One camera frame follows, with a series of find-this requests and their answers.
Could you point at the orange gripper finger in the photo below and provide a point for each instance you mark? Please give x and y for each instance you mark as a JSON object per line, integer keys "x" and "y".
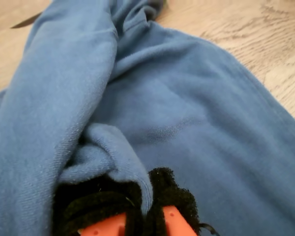
{"x": 100, "y": 206}
{"x": 177, "y": 201}

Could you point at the blue T-shirt with print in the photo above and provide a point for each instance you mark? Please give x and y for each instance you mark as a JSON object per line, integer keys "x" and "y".
{"x": 186, "y": 98}

